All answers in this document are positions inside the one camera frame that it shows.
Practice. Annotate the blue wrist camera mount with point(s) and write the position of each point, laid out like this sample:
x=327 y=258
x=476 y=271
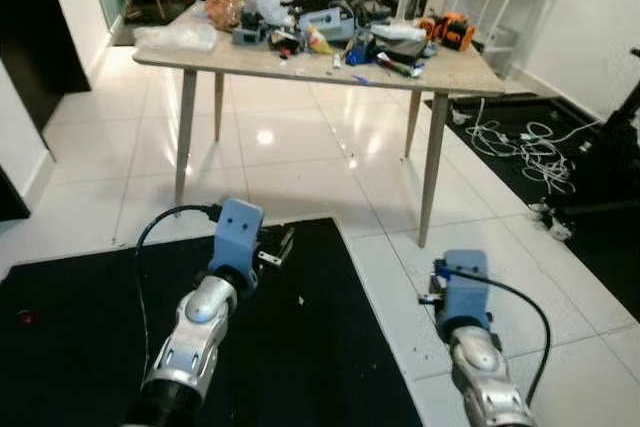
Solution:
x=235 y=237
x=465 y=292

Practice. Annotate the small blue pen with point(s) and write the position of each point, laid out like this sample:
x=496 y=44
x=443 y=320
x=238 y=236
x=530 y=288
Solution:
x=360 y=78

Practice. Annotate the small red scrap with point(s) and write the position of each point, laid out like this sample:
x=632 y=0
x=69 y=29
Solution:
x=25 y=317

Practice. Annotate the white crumpled bag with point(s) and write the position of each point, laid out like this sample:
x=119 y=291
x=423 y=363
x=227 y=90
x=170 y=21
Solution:
x=400 y=33

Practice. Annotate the small white power adapter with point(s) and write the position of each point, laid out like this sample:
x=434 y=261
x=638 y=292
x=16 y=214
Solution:
x=552 y=222

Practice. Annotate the light blue fan box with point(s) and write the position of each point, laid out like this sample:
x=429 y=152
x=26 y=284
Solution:
x=328 y=25

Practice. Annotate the orange and black tool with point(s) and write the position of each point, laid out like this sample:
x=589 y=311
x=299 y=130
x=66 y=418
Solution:
x=450 y=31

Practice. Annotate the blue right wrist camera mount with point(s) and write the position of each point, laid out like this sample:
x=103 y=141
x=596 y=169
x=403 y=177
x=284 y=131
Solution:
x=465 y=292

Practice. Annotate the yellow snack wrapper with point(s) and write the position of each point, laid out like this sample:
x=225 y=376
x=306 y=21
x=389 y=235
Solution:
x=318 y=43

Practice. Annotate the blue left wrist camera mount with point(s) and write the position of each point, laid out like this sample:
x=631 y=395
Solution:
x=235 y=237

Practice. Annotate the large black floor mat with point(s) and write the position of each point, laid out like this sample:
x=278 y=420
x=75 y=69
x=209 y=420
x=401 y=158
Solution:
x=300 y=347

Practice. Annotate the dark tube with white cap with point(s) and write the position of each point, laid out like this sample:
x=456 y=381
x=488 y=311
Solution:
x=398 y=68

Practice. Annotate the clear plastic bag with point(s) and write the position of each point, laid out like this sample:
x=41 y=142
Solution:
x=175 y=37

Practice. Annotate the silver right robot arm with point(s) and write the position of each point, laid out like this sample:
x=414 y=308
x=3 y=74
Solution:
x=482 y=372

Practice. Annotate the beige table with tapered legs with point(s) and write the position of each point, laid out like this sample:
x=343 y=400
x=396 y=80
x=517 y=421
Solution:
x=432 y=177

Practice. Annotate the blue printed plastic pack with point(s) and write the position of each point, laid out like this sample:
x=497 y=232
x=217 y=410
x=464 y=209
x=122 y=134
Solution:
x=358 y=55

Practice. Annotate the brown snack bag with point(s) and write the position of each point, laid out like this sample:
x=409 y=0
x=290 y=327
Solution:
x=222 y=12

